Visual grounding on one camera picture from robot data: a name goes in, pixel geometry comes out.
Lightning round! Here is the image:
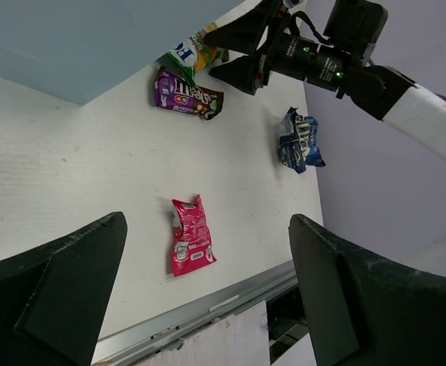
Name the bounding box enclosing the green yellow Fox's candy bag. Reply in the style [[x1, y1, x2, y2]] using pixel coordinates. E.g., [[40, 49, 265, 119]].
[[166, 23, 229, 84]]

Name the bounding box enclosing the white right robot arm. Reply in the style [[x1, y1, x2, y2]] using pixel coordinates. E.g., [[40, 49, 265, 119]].
[[204, 1, 446, 160]]

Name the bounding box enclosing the purple Skittles packet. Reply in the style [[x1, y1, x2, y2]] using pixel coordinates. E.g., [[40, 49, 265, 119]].
[[154, 66, 224, 120]]

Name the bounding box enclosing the aluminium front frame rail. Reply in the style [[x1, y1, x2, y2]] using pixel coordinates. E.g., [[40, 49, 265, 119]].
[[92, 261, 297, 365]]

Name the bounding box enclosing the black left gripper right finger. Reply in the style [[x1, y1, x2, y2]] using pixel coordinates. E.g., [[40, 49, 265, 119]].
[[289, 214, 446, 365]]

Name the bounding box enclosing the red pink candy packet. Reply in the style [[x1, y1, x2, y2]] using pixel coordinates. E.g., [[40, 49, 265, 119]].
[[170, 194, 217, 278]]

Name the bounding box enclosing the light blue paper bag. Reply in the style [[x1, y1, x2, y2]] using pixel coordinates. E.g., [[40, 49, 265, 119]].
[[0, 1, 240, 105]]

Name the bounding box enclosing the blue snack bag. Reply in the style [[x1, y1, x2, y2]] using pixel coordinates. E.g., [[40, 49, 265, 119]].
[[278, 108, 326, 174]]

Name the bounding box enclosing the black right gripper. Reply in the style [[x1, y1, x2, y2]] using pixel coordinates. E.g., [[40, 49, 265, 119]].
[[204, 0, 350, 95]]

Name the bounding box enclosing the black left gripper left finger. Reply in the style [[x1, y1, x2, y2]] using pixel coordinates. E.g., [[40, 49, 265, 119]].
[[0, 212, 127, 365]]

